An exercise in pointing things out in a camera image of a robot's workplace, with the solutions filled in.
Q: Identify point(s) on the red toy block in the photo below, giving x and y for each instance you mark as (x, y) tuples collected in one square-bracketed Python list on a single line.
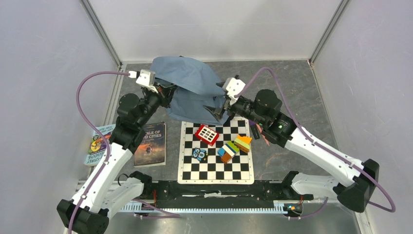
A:
[(207, 135)]

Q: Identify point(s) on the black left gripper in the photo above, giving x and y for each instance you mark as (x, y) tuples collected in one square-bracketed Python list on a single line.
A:
[(165, 93)]

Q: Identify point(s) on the dark Tale of Two Cities book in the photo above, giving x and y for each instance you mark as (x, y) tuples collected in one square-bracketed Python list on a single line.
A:
[(152, 150)]

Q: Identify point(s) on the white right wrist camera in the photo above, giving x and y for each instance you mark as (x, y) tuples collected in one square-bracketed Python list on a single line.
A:
[(233, 87)]

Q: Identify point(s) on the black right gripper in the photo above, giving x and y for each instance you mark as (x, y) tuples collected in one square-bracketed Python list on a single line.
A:
[(217, 113)]

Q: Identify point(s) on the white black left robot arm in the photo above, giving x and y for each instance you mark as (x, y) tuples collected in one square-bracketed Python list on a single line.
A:
[(92, 207)]

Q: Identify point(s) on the multicolour toy brick stack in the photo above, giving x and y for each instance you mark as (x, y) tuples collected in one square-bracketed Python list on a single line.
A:
[(241, 144)]

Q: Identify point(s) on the black white chess mat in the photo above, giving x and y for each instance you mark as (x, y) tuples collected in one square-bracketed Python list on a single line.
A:
[(237, 171)]

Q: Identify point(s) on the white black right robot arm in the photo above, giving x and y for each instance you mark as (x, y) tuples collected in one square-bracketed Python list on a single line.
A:
[(351, 181)]

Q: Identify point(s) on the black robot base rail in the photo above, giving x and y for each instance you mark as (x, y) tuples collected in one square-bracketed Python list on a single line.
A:
[(260, 197)]

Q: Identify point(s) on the colourful treehouse book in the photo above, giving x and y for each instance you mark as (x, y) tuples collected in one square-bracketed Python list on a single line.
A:
[(97, 146)]

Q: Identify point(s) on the blue grey backpack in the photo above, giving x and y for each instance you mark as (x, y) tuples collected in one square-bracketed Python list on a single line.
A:
[(196, 88)]

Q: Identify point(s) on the blue owl toy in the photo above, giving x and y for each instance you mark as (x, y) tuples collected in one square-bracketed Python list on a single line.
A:
[(200, 154)]

